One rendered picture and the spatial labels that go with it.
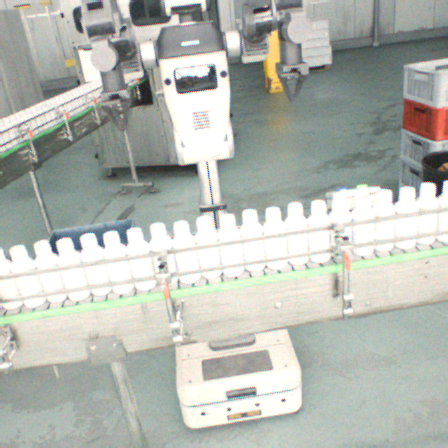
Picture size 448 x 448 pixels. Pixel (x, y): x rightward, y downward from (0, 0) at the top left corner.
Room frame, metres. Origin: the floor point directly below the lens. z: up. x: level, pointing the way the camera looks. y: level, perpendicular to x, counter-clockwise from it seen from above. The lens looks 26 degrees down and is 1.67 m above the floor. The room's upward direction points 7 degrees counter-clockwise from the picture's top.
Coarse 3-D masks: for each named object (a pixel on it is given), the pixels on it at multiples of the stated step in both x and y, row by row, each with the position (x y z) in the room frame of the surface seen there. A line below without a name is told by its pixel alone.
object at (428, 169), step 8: (432, 152) 2.75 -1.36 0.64; (440, 152) 2.76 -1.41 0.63; (424, 160) 2.66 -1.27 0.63; (432, 160) 2.74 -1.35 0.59; (440, 160) 2.75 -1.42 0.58; (424, 168) 2.56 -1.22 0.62; (432, 168) 2.49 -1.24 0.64; (424, 176) 2.57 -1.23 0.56; (432, 176) 2.48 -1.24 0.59; (440, 176) 2.43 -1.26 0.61; (440, 184) 2.44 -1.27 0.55; (440, 192) 2.43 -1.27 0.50
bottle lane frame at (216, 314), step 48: (192, 288) 1.02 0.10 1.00; (240, 288) 1.02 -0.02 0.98; (288, 288) 1.03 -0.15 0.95; (336, 288) 1.03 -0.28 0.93; (384, 288) 1.04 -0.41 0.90; (432, 288) 1.04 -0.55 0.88; (0, 336) 0.99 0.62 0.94; (48, 336) 0.99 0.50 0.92; (96, 336) 1.00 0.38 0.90; (144, 336) 1.01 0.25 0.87; (192, 336) 1.01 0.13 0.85; (240, 336) 1.02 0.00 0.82
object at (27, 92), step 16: (0, 16) 7.38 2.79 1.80; (16, 16) 7.74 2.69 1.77; (0, 32) 7.28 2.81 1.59; (16, 32) 7.64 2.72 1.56; (0, 48) 7.18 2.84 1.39; (16, 48) 7.53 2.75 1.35; (0, 64) 7.09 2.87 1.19; (16, 64) 7.42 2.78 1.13; (32, 64) 7.80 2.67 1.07; (16, 80) 7.31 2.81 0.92; (32, 80) 7.69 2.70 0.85; (16, 96) 7.21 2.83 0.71; (32, 96) 7.58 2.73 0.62; (16, 112) 7.09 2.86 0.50
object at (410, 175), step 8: (400, 160) 3.23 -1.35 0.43; (400, 168) 3.23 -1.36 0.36; (408, 168) 3.14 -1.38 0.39; (416, 168) 3.03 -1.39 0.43; (400, 176) 3.23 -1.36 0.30; (408, 176) 3.13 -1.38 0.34; (416, 176) 3.03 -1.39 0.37; (400, 184) 3.22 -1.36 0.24; (408, 184) 3.13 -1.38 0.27; (416, 184) 3.03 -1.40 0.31; (416, 192) 3.02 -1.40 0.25
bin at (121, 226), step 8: (96, 224) 1.61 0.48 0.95; (104, 224) 1.61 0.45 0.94; (112, 224) 1.61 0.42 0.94; (120, 224) 1.62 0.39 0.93; (128, 224) 1.62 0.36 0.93; (56, 232) 1.60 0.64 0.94; (64, 232) 1.61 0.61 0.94; (72, 232) 1.61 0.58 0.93; (80, 232) 1.61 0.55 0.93; (88, 232) 1.61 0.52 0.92; (96, 232) 1.61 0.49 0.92; (104, 232) 1.61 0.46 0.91; (120, 232) 1.62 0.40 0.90; (48, 240) 1.53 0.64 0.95; (56, 240) 1.60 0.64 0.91; (72, 240) 1.61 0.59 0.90; (80, 240) 1.61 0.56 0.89; (120, 240) 1.62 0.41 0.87; (56, 248) 1.57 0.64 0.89; (80, 248) 1.61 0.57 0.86; (56, 368) 1.11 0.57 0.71
